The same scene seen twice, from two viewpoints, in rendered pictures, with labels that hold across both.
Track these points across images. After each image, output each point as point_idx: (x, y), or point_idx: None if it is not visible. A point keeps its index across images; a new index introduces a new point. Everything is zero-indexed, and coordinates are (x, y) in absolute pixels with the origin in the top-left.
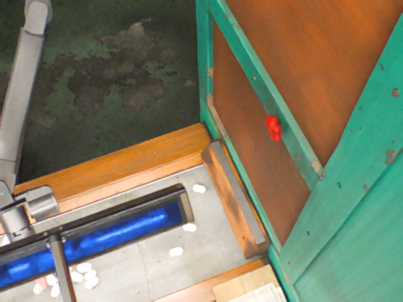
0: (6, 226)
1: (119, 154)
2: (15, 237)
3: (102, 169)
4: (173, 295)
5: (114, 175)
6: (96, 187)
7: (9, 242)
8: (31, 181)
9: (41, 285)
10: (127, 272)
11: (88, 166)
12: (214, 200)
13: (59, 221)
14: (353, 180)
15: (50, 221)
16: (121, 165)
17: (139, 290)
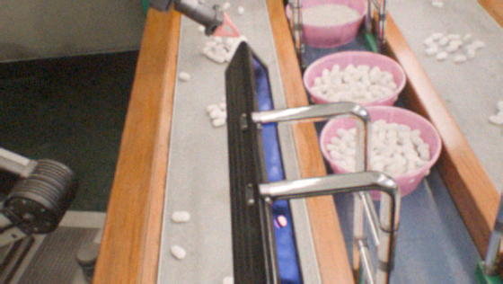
0: (191, 1)
1: (149, 24)
2: (202, 4)
3: (155, 31)
4: (269, 8)
5: (165, 26)
6: (169, 32)
7: (202, 13)
8: (139, 60)
9: (237, 31)
10: (243, 30)
11: (148, 36)
12: (213, 0)
13: (183, 56)
14: None
15: (180, 59)
16: (160, 23)
17: (259, 26)
